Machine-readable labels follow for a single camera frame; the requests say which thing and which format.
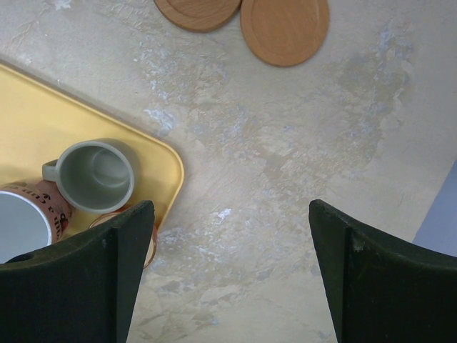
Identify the pink printed mug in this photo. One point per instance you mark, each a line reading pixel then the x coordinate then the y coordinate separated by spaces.
pixel 34 215

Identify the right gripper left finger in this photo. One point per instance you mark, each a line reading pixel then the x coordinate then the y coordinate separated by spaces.
pixel 82 289

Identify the yellow tray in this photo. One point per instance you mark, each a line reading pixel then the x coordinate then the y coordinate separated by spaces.
pixel 38 123

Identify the light wooden coaster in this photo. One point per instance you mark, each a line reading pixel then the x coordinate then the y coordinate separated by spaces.
pixel 198 15
pixel 284 33

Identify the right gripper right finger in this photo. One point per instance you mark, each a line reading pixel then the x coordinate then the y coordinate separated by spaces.
pixel 380 288

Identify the small grey cup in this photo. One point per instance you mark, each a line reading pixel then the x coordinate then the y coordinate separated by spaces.
pixel 97 176

